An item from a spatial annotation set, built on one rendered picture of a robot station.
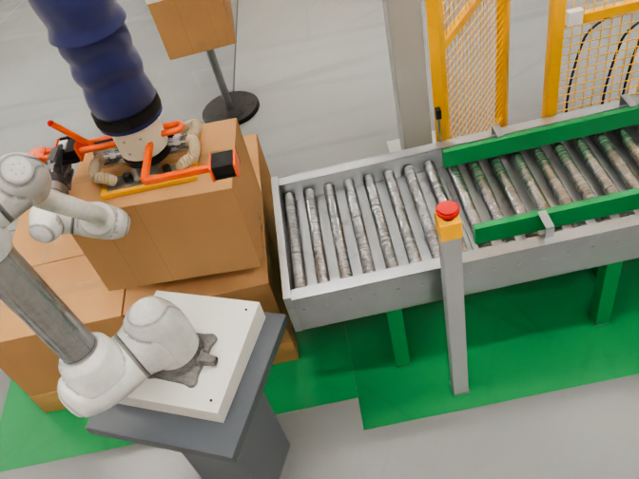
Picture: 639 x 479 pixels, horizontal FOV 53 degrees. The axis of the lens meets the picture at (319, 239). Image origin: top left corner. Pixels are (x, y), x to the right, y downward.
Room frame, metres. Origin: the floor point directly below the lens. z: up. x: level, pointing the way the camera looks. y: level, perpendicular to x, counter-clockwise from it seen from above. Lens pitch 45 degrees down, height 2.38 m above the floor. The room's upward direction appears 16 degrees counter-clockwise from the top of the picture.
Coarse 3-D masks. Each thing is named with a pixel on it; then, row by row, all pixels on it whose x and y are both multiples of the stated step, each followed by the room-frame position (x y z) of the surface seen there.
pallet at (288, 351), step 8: (280, 344) 1.66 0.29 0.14; (288, 344) 1.66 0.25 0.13; (296, 344) 1.71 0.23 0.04; (280, 352) 1.67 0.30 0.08; (288, 352) 1.66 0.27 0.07; (296, 352) 1.66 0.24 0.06; (280, 360) 1.67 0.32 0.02; (288, 360) 1.66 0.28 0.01; (56, 392) 1.74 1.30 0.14; (40, 400) 1.75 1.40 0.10; (48, 400) 1.75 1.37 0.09; (56, 400) 1.75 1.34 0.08; (48, 408) 1.75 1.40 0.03; (56, 408) 1.75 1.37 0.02; (64, 408) 1.75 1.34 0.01
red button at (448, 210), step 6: (438, 204) 1.33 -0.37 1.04; (444, 204) 1.32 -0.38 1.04; (450, 204) 1.32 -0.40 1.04; (456, 204) 1.32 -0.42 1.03; (438, 210) 1.31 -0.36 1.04; (444, 210) 1.30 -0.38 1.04; (450, 210) 1.29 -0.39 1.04; (456, 210) 1.29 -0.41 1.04; (438, 216) 1.30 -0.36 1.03; (444, 216) 1.28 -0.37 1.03; (450, 216) 1.28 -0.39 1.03; (456, 216) 1.28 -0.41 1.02
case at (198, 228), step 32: (224, 128) 1.99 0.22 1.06; (96, 192) 1.81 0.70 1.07; (160, 192) 1.72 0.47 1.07; (192, 192) 1.67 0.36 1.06; (224, 192) 1.65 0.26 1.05; (256, 192) 1.94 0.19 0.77; (160, 224) 1.68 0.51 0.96; (192, 224) 1.67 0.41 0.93; (224, 224) 1.65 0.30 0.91; (256, 224) 1.78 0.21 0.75; (96, 256) 1.72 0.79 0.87; (128, 256) 1.71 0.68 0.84; (160, 256) 1.69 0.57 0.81; (192, 256) 1.68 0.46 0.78; (224, 256) 1.66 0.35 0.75; (256, 256) 1.64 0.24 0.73
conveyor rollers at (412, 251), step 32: (512, 160) 1.97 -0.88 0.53; (544, 160) 1.90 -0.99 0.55; (608, 160) 1.83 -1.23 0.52; (352, 192) 2.03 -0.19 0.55; (416, 192) 1.92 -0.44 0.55; (480, 192) 1.84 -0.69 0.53; (512, 192) 1.77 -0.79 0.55; (608, 192) 1.64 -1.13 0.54; (288, 224) 1.95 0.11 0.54; (352, 224) 1.86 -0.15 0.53; (384, 224) 1.79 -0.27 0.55; (576, 224) 1.52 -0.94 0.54; (320, 256) 1.72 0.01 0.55; (384, 256) 1.64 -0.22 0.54; (416, 256) 1.58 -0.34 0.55
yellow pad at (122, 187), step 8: (160, 168) 1.82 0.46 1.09; (168, 168) 1.78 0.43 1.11; (120, 176) 1.84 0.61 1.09; (128, 176) 1.79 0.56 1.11; (192, 176) 1.73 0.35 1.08; (104, 184) 1.82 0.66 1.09; (120, 184) 1.79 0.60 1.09; (128, 184) 1.78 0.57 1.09; (136, 184) 1.77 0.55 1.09; (144, 184) 1.76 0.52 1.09; (152, 184) 1.75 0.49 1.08; (160, 184) 1.74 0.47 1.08; (168, 184) 1.74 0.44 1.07; (104, 192) 1.78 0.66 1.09; (112, 192) 1.77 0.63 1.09; (120, 192) 1.76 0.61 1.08; (128, 192) 1.75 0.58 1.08; (136, 192) 1.75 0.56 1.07
